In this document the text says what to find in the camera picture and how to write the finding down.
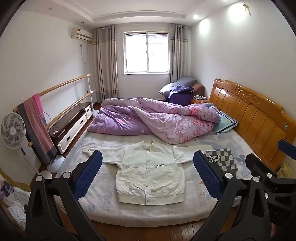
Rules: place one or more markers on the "light blue pillow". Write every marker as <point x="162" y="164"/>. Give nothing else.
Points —
<point x="225" y="122"/>

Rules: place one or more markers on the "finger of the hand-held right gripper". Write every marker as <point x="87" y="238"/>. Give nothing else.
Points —
<point x="288" y="149"/>
<point x="256" y="165"/>

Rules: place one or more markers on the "yellow packet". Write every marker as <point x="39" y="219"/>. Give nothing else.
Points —
<point x="284" y="170"/>

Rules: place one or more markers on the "purple cloth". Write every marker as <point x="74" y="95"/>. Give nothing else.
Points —
<point x="180" y="95"/>

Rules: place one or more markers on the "wooden headboard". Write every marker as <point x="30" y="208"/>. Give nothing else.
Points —
<point x="254" y="115"/>

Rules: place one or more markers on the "white button jacket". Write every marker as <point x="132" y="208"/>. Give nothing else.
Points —
<point x="148" y="180"/>

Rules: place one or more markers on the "white round barre base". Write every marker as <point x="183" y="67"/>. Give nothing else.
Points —
<point x="56" y="163"/>

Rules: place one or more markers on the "white air conditioner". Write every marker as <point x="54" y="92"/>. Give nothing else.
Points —
<point x="79" y="34"/>

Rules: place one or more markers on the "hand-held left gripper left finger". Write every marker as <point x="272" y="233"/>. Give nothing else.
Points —
<point x="89" y="171"/>

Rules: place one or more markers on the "grey striped curtain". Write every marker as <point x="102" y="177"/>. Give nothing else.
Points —
<point x="104" y="69"/>
<point x="178" y="58"/>

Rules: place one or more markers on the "white standing fan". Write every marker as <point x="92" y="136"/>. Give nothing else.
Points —
<point x="12" y="131"/>

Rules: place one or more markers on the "purple floral quilt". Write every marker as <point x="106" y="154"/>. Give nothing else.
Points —
<point x="161" y="115"/>

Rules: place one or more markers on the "white and brown cabinet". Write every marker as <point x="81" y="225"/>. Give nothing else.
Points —
<point x="69" y="125"/>

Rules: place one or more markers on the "grey checkered garment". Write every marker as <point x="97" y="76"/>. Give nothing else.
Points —
<point x="225" y="160"/>

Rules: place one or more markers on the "white barre post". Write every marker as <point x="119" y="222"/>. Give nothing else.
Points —
<point x="89" y="92"/>

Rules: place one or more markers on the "window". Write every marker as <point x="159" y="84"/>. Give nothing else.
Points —
<point x="136" y="53"/>

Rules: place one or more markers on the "ceiling spotlight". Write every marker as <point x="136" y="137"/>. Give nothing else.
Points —
<point x="195" y="16"/>
<point x="234" y="11"/>

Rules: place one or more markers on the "bed with patterned sheet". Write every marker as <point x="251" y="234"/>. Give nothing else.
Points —
<point x="104" y="185"/>

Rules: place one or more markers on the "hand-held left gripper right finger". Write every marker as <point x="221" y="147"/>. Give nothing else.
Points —
<point x="208" y="173"/>

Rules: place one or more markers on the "wooden nightstand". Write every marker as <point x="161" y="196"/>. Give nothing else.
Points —
<point x="198" y="100"/>

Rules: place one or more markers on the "cardboard box with cloths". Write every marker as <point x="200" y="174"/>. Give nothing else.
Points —
<point x="16" y="199"/>

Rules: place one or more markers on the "pink and grey towel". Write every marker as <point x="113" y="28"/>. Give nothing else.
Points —
<point x="37" y="125"/>

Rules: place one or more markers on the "wooden barre rail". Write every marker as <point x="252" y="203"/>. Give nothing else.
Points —
<point x="69" y="109"/>
<point x="57" y="85"/>

